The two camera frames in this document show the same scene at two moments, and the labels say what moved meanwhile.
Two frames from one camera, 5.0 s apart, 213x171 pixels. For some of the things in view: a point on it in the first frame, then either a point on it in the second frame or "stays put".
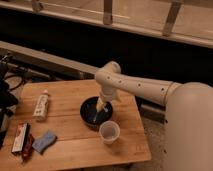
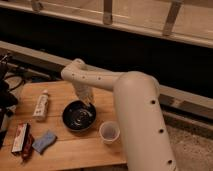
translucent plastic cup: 109,131 stays put
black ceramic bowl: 91,116 -> 79,116
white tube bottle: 41,109 stays put
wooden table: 47,131 stays put
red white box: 21,136 stays put
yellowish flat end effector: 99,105 -> 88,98
